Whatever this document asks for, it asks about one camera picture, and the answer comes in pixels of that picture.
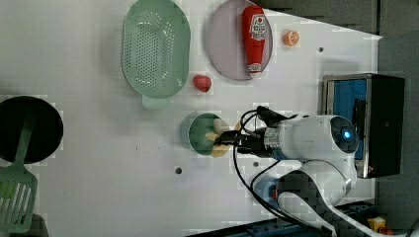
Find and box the blue cup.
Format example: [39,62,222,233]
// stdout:
[254,175,279,208]

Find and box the silver toaster oven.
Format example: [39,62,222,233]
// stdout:
[321,73,405,179]

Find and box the red plush ketchup bottle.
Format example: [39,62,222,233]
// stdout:
[242,6,268,79]

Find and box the orange slice toy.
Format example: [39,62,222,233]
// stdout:
[283,31,299,46]

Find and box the green mug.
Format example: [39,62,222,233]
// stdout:
[179,113,220,156]

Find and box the green slotted spatula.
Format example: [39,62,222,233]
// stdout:
[0,113,38,233]

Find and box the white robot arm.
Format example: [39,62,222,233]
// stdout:
[214,106,418,237]

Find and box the yellow red clamp object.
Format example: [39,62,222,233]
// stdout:
[368,217,393,235]

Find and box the peeled toy banana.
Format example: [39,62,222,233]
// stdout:
[206,118,230,158]

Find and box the black round pan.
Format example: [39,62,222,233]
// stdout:
[0,96,64,164]

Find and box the blue metal frame rail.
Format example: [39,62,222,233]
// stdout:
[188,201,378,237]

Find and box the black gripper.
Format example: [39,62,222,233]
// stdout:
[214,106,289,158]

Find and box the grey round plate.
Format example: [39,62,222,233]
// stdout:
[207,0,273,80]

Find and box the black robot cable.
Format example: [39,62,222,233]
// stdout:
[232,110,330,236]

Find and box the green perforated colander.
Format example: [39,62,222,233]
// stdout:
[122,0,191,109]

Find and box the red toy strawberry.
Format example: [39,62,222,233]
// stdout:
[193,75,211,93]

